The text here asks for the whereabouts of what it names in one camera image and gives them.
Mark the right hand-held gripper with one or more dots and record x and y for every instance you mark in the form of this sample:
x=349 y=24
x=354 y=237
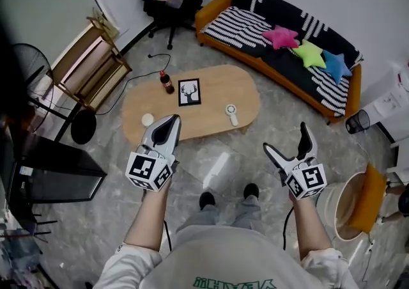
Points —
x=308 y=180

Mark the wooden oval coffee table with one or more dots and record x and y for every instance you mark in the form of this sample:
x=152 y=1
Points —
x=217 y=89

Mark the white water dispenser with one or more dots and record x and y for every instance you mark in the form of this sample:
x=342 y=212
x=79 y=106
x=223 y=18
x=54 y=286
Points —
x=386 y=102

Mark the orange sofa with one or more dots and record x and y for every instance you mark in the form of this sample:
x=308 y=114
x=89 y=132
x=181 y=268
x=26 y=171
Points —
x=211 y=12

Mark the pink star pillow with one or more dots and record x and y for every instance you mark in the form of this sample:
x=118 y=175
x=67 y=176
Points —
x=281 y=37

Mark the black metal stand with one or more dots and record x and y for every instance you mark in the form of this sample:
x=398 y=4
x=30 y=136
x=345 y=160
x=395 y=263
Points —
x=57 y=179

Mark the person's right forearm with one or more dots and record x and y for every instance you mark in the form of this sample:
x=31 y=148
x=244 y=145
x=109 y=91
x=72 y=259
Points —
x=311 y=230

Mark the person's black right shoe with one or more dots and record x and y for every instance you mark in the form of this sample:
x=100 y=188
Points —
x=251 y=190

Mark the white handheld fan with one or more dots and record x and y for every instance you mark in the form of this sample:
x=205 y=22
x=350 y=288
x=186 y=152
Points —
x=230 y=111

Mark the person's white t-shirt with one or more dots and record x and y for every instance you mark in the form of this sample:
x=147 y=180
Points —
x=223 y=259

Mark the green star pillow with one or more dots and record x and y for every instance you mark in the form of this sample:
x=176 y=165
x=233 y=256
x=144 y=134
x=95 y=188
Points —
x=310 y=54

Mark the cola bottle with red cap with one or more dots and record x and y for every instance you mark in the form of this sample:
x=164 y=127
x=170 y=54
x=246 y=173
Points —
x=167 y=84

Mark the blue star pillow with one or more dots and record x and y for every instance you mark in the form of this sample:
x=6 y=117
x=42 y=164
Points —
x=335 y=65

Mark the black framed deer picture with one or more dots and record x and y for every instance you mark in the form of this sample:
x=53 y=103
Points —
x=190 y=92

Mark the person's left forearm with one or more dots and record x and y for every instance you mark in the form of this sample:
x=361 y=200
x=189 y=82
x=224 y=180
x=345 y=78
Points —
x=147 y=220

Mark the wooden shelf rack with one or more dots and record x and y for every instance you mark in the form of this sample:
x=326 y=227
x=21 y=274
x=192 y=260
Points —
x=89 y=67

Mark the black standing floor fan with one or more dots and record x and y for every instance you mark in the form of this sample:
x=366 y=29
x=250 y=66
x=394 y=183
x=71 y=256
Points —
x=83 y=126

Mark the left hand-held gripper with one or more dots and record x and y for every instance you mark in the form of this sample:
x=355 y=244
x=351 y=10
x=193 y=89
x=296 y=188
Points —
x=145 y=169

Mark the black white striped blanket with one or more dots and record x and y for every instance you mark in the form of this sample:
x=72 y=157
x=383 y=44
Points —
x=278 y=9

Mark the person's black shoe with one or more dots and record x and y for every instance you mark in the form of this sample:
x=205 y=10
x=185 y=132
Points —
x=251 y=190
x=206 y=199

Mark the person's black left shoe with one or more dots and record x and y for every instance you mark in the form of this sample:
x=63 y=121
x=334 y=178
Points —
x=206 y=199

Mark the white mug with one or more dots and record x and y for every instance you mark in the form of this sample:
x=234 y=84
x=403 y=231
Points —
x=148 y=120

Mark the white bucket with orange cushion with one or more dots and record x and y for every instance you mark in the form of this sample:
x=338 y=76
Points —
x=329 y=204

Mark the black office chair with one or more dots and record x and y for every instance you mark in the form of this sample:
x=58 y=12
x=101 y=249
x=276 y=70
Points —
x=172 y=9

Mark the white side cabinet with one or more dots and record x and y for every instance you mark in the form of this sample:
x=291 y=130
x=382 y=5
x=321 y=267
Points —
x=401 y=160

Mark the orange cushion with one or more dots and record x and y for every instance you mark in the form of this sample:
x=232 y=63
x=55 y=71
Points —
x=369 y=198

